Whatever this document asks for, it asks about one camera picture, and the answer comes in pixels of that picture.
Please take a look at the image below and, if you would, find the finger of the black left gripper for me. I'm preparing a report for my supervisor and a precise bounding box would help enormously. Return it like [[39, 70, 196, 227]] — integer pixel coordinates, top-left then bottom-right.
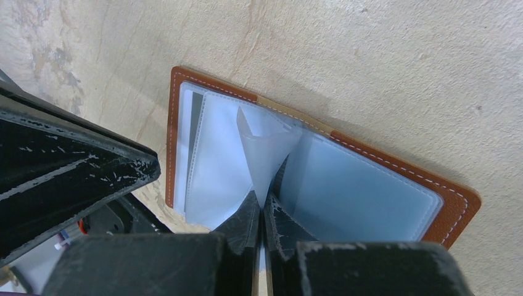
[[1, 82, 161, 266]]

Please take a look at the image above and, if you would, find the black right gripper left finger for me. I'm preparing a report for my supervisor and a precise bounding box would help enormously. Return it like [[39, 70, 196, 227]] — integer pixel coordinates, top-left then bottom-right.
[[43, 192, 260, 295]]

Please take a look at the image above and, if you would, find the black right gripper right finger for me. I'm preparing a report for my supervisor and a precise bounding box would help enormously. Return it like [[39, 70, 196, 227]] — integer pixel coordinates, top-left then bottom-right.
[[263, 194, 471, 295]]

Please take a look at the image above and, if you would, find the brown leather card holder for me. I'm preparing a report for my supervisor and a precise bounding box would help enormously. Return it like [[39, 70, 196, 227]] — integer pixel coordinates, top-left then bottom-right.
[[165, 66, 481, 248]]

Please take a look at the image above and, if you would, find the white card with grey stripe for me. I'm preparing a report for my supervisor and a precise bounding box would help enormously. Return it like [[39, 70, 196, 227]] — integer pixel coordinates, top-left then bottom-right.
[[173, 83, 206, 215]]

